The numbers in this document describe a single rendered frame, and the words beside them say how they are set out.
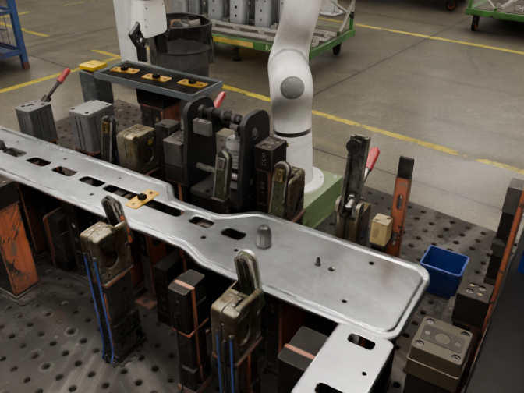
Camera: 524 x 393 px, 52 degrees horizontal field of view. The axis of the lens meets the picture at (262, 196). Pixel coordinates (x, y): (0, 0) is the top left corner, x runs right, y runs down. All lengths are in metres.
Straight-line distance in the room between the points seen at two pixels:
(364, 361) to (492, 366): 0.19
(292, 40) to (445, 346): 1.00
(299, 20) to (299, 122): 0.29
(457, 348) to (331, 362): 0.19
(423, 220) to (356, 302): 0.86
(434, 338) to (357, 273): 0.25
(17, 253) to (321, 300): 0.83
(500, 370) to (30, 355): 1.01
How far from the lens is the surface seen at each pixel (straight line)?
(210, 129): 1.30
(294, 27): 1.52
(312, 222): 1.69
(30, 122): 1.76
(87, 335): 1.42
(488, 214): 3.32
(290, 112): 1.56
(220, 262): 1.08
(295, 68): 1.48
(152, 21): 1.53
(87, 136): 1.56
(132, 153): 1.45
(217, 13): 6.05
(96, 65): 1.77
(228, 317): 0.91
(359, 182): 1.11
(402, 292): 1.04
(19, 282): 1.56
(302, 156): 1.65
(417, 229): 1.77
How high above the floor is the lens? 1.67
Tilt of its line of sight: 31 degrees down
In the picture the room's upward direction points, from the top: straight up
